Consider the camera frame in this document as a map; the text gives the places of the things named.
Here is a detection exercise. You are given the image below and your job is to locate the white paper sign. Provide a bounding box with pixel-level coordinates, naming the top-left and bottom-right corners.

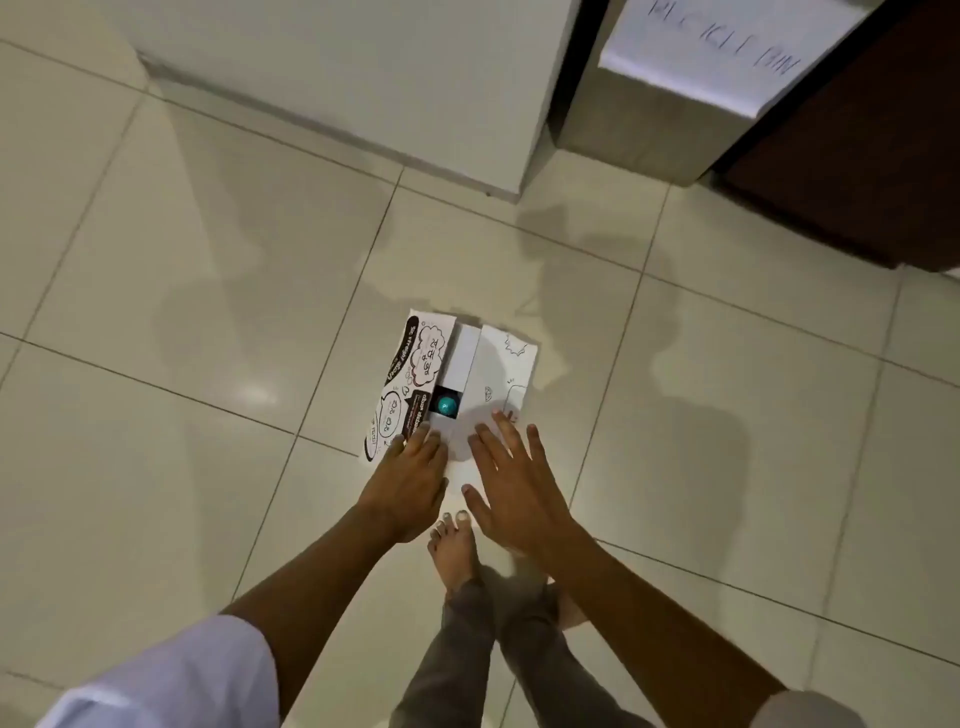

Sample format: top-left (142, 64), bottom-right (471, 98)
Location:
top-left (599, 0), bottom-right (888, 120)

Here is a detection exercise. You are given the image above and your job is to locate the person's white shirt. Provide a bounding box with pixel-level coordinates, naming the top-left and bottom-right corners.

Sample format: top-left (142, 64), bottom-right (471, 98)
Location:
top-left (37, 613), bottom-right (849, 728)

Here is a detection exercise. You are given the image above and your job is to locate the person's right forearm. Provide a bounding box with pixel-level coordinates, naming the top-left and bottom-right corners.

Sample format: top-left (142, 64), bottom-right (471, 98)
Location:
top-left (524, 524), bottom-right (789, 728)

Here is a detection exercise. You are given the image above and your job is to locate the steel bin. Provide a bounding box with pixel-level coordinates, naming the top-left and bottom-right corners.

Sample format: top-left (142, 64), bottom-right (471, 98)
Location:
top-left (551, 0), bottom-right (759, 189)

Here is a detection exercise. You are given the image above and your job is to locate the person's left forearm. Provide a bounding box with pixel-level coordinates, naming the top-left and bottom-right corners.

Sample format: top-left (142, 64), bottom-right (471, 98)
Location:
top-left (221, 503), bottom-right (412, 725)

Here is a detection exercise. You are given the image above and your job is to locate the dark maroon refrigerator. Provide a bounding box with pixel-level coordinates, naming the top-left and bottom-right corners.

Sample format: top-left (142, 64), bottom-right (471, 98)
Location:
top-left (708, 0), bottom-right (960, 273)

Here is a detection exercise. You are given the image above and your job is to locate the person's left foot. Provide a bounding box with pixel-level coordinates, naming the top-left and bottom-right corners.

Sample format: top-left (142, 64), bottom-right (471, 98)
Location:
top-left (427, 509), bottom-right (481, 598)

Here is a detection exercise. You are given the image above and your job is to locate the printed cardboard box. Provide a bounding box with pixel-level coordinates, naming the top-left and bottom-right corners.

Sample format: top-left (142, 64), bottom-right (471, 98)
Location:
top-left (362, 307), bottom-right (540, 470)

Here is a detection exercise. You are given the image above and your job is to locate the person's right hand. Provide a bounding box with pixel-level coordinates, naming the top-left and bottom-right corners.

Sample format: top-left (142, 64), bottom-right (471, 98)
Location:
top-left (462, 410), bottom-right (594, 561)

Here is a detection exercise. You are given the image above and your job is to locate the person's left hand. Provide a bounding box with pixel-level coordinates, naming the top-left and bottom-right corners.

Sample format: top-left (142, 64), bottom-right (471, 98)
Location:
top-left (358, 423), bottom-right (450, 545)

